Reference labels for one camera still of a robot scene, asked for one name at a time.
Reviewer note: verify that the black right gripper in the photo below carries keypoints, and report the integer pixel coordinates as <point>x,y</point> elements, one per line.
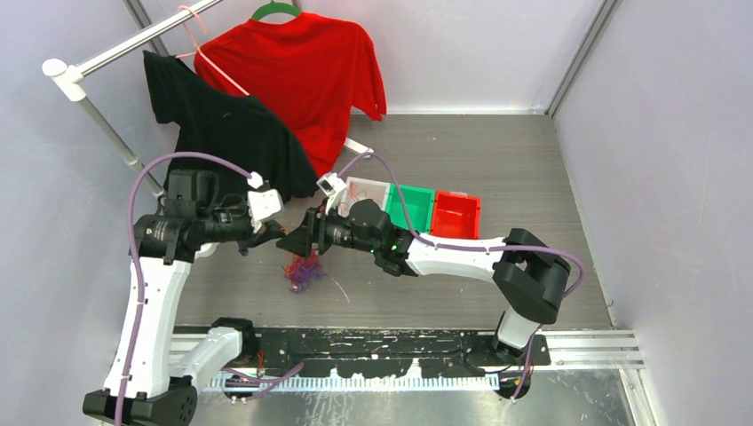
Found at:
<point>312,229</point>

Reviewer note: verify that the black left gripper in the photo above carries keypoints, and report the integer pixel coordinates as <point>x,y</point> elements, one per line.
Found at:
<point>269,230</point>

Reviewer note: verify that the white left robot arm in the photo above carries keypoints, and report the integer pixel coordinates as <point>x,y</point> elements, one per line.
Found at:
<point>144,387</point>

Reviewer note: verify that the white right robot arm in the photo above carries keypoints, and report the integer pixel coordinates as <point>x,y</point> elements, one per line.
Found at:
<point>531,276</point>

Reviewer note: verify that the white plastic bin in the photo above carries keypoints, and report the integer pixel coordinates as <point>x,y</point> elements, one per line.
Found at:
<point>359,189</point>

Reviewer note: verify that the black t-shirt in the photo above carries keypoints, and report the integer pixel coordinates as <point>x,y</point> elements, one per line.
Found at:
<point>238,129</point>

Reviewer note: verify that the green plastic bin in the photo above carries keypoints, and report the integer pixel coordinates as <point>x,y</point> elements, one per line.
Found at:
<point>419,202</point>

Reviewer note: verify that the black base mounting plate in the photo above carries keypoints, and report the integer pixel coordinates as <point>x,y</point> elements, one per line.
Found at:
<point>378,353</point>

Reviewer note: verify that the red plastic bin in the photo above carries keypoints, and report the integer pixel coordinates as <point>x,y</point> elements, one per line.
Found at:
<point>455,216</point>

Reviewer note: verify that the red t-shirt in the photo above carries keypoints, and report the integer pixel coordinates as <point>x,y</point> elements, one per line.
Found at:
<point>311,71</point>

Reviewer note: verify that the pink clothes hanger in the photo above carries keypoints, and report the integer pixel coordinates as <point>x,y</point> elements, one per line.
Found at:
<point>198,49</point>

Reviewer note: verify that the green clothes hanger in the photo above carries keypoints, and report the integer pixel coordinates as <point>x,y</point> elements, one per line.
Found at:
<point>274,7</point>

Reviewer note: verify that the metal clothes rack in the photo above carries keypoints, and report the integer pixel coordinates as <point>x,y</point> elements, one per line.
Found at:
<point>95,63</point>

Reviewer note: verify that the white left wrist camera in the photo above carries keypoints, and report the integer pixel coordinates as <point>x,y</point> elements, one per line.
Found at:
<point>264,202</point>

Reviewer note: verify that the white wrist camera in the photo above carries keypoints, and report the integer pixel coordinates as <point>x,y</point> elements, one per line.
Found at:
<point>333,186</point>
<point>264,202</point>

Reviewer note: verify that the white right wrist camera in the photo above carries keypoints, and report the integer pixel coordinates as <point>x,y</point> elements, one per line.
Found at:
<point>333,186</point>

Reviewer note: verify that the white slotted cable duct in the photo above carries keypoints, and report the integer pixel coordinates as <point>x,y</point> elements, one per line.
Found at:
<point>410,382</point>

